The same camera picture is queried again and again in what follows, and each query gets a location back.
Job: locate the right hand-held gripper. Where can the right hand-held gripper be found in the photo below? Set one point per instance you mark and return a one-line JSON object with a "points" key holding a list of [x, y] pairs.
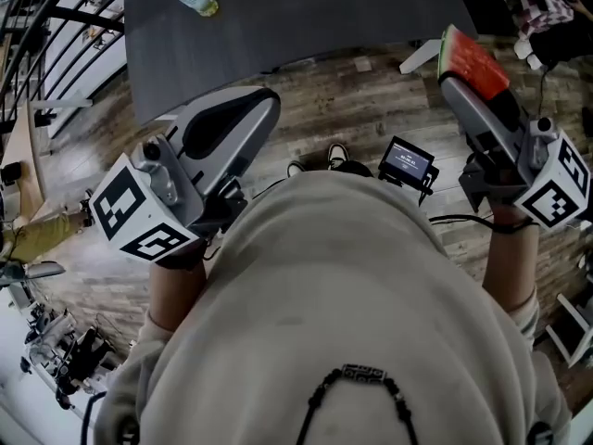
{"points": [[551, 188]]}

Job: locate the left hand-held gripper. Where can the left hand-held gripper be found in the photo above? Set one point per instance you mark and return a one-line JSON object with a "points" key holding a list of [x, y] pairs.
{"points": [[139, 207]]}

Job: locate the red watermelon slice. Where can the red watermelon slice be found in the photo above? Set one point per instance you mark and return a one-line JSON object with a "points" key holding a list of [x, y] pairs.
{"points": [[472, 60]]}

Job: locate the person's left forearm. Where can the person's left forearm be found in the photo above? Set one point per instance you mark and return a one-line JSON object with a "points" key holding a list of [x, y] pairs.
{"points": [[176, 295]]}

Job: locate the person's right forearm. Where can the person's right forearm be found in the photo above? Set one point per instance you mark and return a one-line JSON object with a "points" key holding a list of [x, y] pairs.
{"points": [[512, 262]]}

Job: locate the pair of white shoes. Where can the pair of white shoes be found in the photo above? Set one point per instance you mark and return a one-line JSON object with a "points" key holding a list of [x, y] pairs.
{"points": [[527, 54]]}

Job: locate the person's left shoe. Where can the person's left shoe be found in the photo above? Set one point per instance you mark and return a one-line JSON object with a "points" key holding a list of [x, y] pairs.
{"points": [[295, 169]]}

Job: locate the person's shoe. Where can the person's shoe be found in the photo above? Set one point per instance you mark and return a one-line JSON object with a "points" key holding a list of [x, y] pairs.
{"points": [[295, 169], [338, 153]]}

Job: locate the white table leg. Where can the white table leg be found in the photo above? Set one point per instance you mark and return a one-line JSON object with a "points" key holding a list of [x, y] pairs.
{"points": [[419, 57]]}

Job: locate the small black screen device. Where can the small black screen device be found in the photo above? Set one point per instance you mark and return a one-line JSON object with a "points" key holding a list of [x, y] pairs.
{"points": [[407, 160]]}

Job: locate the dark grey table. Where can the dark grey table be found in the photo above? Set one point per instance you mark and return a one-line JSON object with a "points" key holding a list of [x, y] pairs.
{"points": [[296, 26]]}

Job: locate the person's right shoe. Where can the person's right shoe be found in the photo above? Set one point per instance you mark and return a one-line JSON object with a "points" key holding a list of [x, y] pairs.
{"points": [[338, 153]]}

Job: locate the checkered cloth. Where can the checkered cloth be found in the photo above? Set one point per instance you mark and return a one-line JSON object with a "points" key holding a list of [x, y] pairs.
{"points": [[549, 3]]}

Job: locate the beige sweatshirt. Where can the beige sweatshirt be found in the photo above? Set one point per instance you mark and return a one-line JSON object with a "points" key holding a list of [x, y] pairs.
{"points": [[333, 285]]}

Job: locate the black metal stair railing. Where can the black metal stair railing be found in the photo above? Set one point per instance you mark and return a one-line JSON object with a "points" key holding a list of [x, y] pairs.
{"points": [[55, 12]]}

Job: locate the white chair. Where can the white chair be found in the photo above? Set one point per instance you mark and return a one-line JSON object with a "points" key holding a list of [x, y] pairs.
{"points": [[572, 332]]}

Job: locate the pile of black equipment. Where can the pile of black equipment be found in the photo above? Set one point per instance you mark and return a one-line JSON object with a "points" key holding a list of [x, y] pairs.
{"points": [[69, 355]]}

